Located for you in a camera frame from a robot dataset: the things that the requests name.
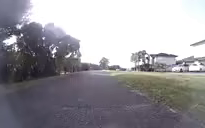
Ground white house with dark roof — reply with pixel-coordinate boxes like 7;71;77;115
149;52;179;72

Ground white car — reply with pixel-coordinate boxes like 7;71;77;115
171;63;190;73
188;62;205;73

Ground row of dark trees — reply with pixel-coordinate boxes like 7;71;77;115
0;0;91;86

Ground distant tree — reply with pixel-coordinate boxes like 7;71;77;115
98;56;111;70

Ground grey asphalt road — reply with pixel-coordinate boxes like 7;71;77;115
0;69;205;128

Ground palm trees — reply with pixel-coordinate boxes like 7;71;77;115
130;49;152;72

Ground green grass verge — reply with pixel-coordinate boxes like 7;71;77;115
104;69;205;123

